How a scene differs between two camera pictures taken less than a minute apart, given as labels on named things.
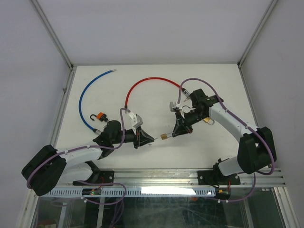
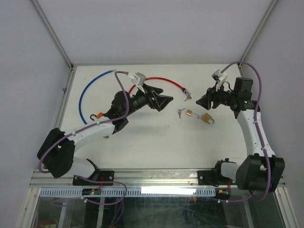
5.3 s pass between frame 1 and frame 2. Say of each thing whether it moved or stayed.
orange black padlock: stayed
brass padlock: stayed
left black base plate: stayed
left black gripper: moved
